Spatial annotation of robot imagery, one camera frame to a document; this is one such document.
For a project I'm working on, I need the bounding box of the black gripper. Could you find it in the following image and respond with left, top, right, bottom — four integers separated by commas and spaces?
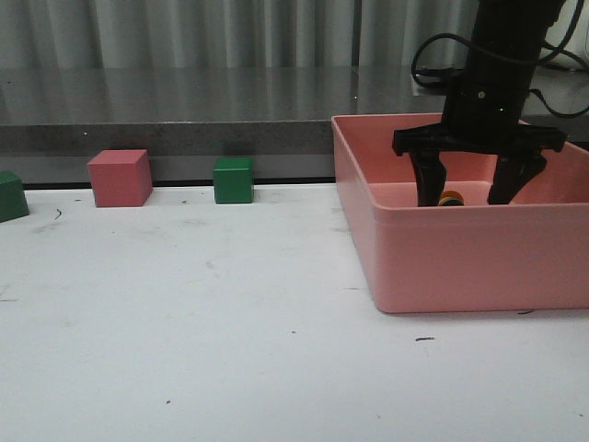
392, 77, 565, 207

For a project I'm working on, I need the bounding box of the yellow push button switch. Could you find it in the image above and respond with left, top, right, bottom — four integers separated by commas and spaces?
438, 190, 465, 206

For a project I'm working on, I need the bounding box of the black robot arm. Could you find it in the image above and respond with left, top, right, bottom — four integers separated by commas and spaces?
392, 1, 566, 206

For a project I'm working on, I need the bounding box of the pink plastic bin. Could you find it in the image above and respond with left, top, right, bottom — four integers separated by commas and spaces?
332, 113, 588, 313

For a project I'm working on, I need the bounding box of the green cube right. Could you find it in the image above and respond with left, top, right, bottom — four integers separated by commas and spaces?
213, 157, 254, 204

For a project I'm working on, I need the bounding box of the green cube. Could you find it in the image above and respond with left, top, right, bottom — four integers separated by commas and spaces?
213, 157, 254, 204
0, 170, 29, 222

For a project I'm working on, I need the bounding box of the pink cube at back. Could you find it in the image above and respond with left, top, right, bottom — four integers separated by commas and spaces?
87, 149, 153, 208

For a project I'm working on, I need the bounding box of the grey stone counter shelf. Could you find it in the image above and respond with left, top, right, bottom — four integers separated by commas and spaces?
0, 64, 589, 186

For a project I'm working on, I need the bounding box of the grey pleated curtain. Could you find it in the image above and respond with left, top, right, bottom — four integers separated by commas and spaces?
0, 0, 589, 71

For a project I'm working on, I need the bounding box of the green cube left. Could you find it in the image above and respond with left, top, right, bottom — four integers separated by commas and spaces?
0, 170, 29, 222

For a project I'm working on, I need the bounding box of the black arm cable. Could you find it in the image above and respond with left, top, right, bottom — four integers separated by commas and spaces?
410, 0, 589, 119

